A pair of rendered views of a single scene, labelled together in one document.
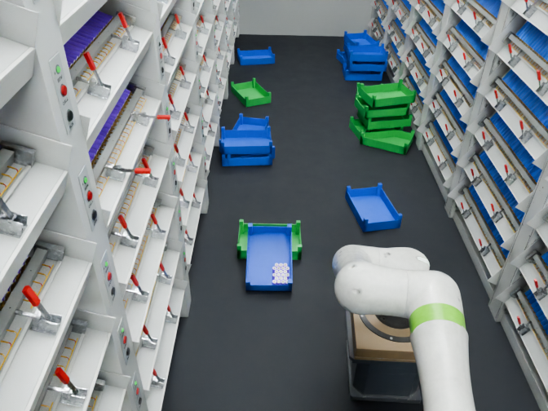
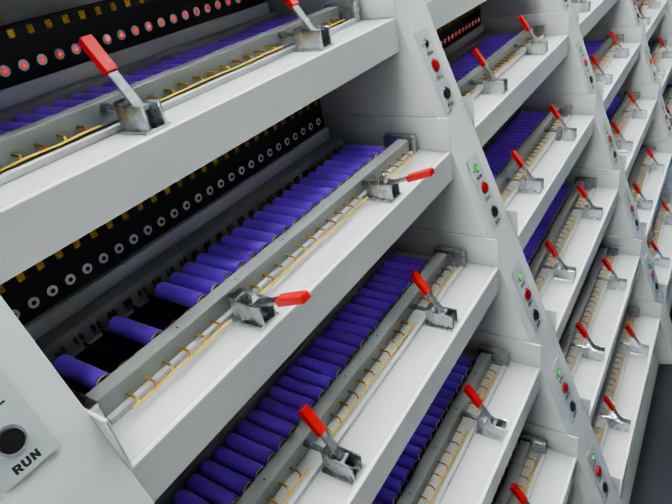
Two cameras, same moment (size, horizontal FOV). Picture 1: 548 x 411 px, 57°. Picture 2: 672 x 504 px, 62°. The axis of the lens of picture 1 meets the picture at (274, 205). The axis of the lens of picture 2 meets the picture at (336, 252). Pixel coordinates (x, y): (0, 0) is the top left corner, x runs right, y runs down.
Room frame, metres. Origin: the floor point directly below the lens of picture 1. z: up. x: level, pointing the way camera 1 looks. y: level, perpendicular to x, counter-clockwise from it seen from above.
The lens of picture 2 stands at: (0.66, -0.07, 1.16)
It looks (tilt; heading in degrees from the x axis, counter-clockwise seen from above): 17 degrees down; 45
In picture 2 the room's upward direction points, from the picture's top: 27 degrees counter-clockwise
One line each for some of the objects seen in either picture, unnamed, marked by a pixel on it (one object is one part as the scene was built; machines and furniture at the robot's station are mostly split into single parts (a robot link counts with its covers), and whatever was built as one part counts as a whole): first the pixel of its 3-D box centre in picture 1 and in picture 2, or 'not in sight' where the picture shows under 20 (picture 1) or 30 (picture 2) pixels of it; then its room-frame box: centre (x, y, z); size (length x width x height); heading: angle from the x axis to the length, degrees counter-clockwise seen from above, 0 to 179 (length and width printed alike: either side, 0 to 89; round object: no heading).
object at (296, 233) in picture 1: (269, 239); not in sight; (1.84, 0.02, 0.04); 0.30 x 0.20 x 0.08; 91
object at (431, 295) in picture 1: (432, 306); not in sight; (0.78, -0.37, 0.76); 0.18 x 0.13 x 0.12; 172
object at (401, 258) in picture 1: (399, 277); not in sight; (1.14, -0.41, 0.49); 0.16 x 0.13 x 0.19; 82
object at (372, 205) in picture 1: (372, 206); not in sight; (2.13, -0.52, 0.04); 0.30 x 0.20 x 0.08; 12
